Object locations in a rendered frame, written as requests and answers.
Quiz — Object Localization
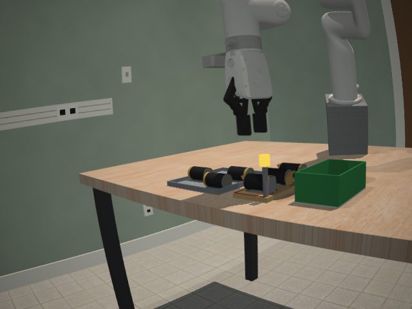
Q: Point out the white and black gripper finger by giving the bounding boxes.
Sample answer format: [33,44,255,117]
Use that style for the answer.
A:
[223,77,252,136]
[251,97,272,133]

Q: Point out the black battery with gold end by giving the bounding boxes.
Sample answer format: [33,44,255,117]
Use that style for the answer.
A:
[188,166,214,181]
[203,172,232,188]
[243,173,263,191]
[227,166,255,181]
[268,167,292,185]
[279,162,305,172]

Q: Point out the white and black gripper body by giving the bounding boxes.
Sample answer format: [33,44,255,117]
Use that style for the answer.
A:
[225,48,272,99]

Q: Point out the tan battery holder board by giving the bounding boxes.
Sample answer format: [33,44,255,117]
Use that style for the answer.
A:
[233,154,295,203]

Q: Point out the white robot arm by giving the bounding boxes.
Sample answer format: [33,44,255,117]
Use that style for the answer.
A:
[202,0,370,105]

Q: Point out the green open-top box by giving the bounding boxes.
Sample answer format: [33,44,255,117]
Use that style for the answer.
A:
[294,159,366,209]

